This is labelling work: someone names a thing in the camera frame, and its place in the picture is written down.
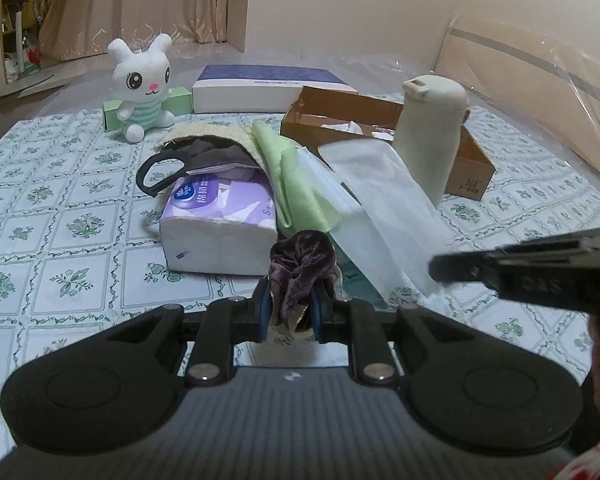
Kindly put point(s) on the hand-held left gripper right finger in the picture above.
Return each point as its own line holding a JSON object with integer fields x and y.
{"x": 319, "y": 312}

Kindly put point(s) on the plastic wrapped headboard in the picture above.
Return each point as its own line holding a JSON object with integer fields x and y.
{"x": 540, "y": 85}

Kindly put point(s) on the white and blue flat box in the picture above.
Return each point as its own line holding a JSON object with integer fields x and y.
{"x": 260, "y": 90}

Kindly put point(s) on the cream terry towel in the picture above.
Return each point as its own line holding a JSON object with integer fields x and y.
{"x": 205, "y": 132}

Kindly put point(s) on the cluttered shelf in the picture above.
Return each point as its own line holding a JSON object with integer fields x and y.
{"x": 17, "y": 15}

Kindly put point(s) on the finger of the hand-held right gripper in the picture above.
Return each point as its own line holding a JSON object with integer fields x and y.
{"x": 455, "y": 266}

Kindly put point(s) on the white plastic-wrapped cloth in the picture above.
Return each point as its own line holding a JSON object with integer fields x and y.
{"x": 385, "y": 195}

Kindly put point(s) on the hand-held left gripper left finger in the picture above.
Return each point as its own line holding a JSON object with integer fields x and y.
{"x": 265, "y": 310}

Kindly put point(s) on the brown cardboard box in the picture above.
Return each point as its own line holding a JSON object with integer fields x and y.
{"x": 470, "y": 170}

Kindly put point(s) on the floral tablecloth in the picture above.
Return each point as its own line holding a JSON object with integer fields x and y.
{"x": 70, "y": 240}

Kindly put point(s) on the white tissue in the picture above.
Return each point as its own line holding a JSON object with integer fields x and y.
{"x": 355, "y": 129}

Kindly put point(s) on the purple tissue pack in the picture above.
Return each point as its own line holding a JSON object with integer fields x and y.
{"x": 215, "y": 225}

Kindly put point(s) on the light green cloth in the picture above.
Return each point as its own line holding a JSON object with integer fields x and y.
{"x": 292, "y": 180}

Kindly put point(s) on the grey face mask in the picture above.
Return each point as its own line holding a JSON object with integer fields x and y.
{"x": 205, "y": 157}

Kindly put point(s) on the light green box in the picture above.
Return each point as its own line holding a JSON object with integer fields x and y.
{"x": 180, "y": 100}

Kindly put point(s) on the cream thermos bottle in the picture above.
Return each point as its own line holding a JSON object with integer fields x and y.
{"x": 427, "y": 135}

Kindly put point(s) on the beige curtain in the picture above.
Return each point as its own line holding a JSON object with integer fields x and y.
{"x": 145, "y": 0}

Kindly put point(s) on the brown velvet scrunchie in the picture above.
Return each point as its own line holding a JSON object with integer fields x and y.
{"x": 302, "y": 265}

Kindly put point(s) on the red patterned clothing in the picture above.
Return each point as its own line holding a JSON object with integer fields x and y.
{"x": 597, "y": 460}

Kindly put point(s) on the white plush bunny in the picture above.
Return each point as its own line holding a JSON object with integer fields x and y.
{"x": 142, "y": 90}

